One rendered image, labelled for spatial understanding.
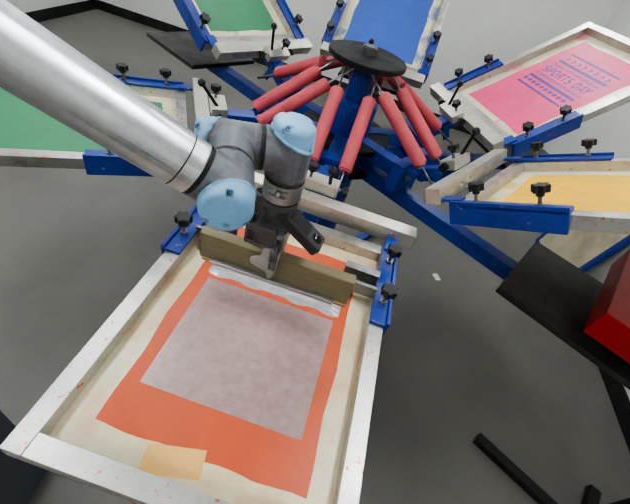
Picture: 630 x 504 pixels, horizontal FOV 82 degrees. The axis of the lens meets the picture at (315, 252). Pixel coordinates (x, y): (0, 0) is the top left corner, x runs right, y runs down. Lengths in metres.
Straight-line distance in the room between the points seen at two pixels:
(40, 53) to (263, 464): 0.68
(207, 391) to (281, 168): 0.47
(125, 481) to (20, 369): 1.39
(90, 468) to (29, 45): 0.60
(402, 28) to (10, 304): 2.52
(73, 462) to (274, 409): 0.34
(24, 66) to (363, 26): 2.12
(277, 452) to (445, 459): 1.36
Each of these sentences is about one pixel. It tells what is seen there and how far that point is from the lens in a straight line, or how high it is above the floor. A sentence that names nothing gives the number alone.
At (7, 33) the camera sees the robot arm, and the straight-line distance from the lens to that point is 0.48.
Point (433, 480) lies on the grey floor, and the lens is 1.99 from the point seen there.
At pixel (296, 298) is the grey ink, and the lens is 0.95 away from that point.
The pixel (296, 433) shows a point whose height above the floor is 0.96.
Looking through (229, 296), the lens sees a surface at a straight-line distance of 0.94.
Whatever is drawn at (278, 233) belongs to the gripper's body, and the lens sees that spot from 0.72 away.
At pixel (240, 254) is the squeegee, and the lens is 0.82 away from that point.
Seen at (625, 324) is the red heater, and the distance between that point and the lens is 1.26.
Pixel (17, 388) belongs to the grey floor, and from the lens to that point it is 2.03.
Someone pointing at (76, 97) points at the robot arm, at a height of 1.51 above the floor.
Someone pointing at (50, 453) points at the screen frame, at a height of 0.99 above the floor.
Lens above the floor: 1.71
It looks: 43 degrees down
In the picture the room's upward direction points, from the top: 18 degrees clockwise
